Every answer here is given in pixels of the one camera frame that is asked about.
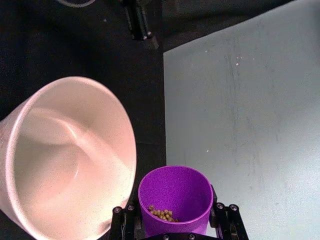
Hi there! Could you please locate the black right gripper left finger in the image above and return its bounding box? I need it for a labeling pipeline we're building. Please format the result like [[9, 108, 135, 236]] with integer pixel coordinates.
[[107, 203, 146, 240]]

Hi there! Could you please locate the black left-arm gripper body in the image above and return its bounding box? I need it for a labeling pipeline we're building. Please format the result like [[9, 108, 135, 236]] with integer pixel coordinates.
[[146, 34, 160, 50]]

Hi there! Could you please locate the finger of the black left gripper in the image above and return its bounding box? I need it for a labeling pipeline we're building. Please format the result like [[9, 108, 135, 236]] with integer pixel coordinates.
[[135, 0, 153, 41], [124, 0, 137, 40]]

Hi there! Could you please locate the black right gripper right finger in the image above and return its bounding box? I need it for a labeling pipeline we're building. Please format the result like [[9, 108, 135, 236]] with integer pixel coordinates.
[[209, 184, 251, 240]]

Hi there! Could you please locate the purple plastic cup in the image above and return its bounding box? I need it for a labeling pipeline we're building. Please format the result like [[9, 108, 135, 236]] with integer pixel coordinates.
[[137, 164, 215, 238]]

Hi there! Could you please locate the pile of yellow-green beans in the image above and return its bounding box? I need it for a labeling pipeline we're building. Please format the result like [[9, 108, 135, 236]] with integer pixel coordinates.
[[147, 204, 180, 223]]

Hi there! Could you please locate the grey round rimmed object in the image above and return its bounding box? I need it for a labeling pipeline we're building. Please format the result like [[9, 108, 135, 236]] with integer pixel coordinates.
[[56, 0, 97, 7]]

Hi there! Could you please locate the black table cloth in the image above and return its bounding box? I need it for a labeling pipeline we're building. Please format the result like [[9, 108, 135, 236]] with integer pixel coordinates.
[[0, 0, 320, 240]]

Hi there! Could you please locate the large white bowl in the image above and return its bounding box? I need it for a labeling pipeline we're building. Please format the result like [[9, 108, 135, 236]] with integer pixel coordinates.
[[0, 76, 138, 240]]

